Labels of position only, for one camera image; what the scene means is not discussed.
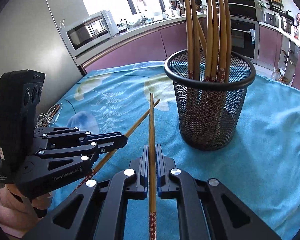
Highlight black camera box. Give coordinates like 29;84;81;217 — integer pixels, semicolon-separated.
0;69;45;184

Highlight pink lower kitchen cabinets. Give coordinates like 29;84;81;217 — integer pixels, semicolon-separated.
81;17;300;90

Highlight blue floral towel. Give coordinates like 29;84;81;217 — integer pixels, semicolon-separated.
56;61;300;239

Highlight pink sleeve forearm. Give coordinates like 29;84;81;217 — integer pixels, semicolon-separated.
0;186;47;238

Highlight person's left hand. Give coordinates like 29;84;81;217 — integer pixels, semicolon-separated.
5;184;53;210

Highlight black mesh utensil holder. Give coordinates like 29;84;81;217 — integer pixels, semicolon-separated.
164;49;256;151

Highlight white microwave oven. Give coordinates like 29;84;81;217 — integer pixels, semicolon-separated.
60;10;119;58

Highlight built-in black oven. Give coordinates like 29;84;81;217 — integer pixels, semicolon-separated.
228;0;259;63

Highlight white coiled cable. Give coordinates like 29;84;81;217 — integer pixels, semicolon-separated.
35;102;63;129

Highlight silver refrigerator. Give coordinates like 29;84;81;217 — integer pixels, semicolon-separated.
0;0;82;113

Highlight wooden chopstick in holder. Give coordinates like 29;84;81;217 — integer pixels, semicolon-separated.
205;0;213;81
190;0;201;81
217;0;227;83
210;0;219;82
223;0;232;83
184;0;193;79

